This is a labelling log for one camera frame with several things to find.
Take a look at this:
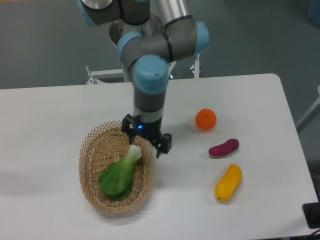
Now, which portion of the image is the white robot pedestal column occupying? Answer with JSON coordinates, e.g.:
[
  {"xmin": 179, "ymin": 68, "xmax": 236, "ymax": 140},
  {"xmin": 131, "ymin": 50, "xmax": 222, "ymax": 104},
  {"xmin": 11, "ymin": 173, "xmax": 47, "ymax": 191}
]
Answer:
[{"xmin": 108, "ymin": 12, "xmax": 166, "ymax": 83}]

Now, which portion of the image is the orange tangerine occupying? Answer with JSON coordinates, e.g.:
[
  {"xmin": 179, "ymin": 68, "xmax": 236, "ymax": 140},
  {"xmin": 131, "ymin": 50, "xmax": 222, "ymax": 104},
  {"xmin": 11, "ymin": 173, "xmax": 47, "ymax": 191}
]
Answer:
[{"xmin": 195, "ymin": 108, "xmax": 217, "ymax": 131}]

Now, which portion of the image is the green bok choy vegetable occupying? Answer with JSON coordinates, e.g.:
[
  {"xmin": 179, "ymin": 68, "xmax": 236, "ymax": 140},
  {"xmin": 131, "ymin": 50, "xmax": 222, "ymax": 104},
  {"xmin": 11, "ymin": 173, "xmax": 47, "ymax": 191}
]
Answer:
[{"xmin": 98, "ymin": 145, "xmax": 142, "ymax": 201}]

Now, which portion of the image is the purple sweet potato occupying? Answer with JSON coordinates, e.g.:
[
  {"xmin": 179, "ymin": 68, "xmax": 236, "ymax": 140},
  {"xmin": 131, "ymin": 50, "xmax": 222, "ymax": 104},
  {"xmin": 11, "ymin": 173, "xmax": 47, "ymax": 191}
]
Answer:
[{"xmin": 208, "ymin": 138, "xmax": 240, "ymax": 157}]

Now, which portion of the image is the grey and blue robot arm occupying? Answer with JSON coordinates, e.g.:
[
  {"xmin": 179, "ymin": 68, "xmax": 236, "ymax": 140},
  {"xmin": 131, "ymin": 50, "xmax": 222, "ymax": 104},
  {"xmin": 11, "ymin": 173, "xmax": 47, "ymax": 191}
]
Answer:
[{"xmin": 78, "ymin": 0, "xmax": 210, "ymax": 155}]

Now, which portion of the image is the white table leg right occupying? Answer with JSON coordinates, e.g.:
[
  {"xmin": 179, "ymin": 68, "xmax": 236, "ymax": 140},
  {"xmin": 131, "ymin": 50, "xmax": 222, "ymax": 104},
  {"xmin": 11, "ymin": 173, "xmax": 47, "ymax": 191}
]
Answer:
[{"xmin": 295, "ymin": 86, "xmax": 320, "ymax": 134}]

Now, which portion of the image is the yellow mango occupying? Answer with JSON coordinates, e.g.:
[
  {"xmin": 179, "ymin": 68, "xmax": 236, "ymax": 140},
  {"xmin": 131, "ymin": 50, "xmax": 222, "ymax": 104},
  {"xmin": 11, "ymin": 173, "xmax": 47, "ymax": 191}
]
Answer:
[{"xmin": 214, "ymin": 163, "xmax": 243, "ymax": 202}]

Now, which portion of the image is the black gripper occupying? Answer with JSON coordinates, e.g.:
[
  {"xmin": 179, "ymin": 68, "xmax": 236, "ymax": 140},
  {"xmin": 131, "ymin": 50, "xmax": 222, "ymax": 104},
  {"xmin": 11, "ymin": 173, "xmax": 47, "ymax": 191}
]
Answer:
[{"xmin": 121, "ymin": 114, "xmax": 172, "ymax": 158}]

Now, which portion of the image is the woven wicker basket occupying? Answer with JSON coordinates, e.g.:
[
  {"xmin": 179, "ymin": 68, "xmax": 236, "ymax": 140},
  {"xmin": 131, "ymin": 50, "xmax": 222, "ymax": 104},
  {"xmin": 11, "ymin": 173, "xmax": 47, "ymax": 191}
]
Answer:
[{"xmin": 78, "ymin": 120, "xmax": 155, "ymax": 215}]

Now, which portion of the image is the black device at table edge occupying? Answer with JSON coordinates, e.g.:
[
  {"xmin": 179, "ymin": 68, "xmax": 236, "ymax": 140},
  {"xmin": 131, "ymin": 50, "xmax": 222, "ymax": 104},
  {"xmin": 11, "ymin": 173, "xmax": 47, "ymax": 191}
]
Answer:
[{"xmin": 302, "ymin": 202, "xmax": 320, "ymax": 229}]

